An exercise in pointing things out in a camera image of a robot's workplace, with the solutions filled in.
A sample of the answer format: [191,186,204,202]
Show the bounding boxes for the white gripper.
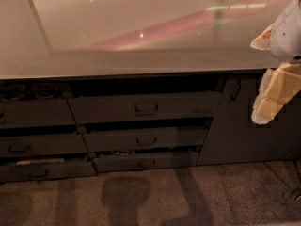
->
[250,0,301,125]

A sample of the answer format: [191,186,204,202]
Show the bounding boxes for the dark items in left drawer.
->
[0,83,62,102]

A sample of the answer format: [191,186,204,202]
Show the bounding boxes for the grey cabinet door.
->
[198,74,301,165]

